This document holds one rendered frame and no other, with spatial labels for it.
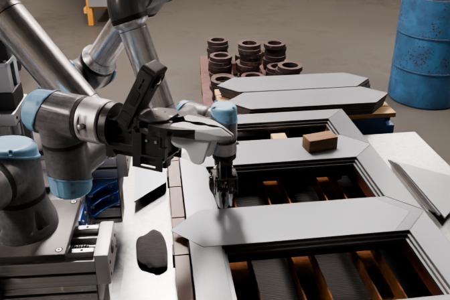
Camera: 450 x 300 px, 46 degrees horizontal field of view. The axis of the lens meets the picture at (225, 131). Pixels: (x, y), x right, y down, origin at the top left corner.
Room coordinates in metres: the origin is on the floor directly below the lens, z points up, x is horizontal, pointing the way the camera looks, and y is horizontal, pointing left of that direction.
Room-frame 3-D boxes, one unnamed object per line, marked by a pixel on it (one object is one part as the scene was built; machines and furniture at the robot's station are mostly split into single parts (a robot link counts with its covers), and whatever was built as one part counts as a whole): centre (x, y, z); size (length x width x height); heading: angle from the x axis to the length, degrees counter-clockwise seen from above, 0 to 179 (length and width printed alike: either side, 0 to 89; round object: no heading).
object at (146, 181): (1.80, 0.30, 0.70); 0.39 x 0.12 x 0.04; 8
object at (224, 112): (1.37, 0.00, 1.15); 0.09 x 0.08 x 0.11; 59
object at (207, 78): (4.34, -0.22, 0.23); 1.28 x 0.89 x 0.47; 2
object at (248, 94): (2.37, -0.37, 0.82); 0.80 x 0.40 x 0.06; 98
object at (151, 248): (1.37, 0.24, 0.70); 0.20 x 0.10 x 0.03; 12
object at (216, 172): (1.36, 0.00, 0.99); 0.09 x 0.08 x 0.12; 8
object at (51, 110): (0.81, 0.28, 1.43); 0.11 x 0.08 x 0.09; 69
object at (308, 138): (1.78, -0.36, 0.87); 0.12 x 0.06 x 0.05; 109
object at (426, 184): (1.64, -0.78, 0.77); 0.45 x 0.20 x 0.04; 8
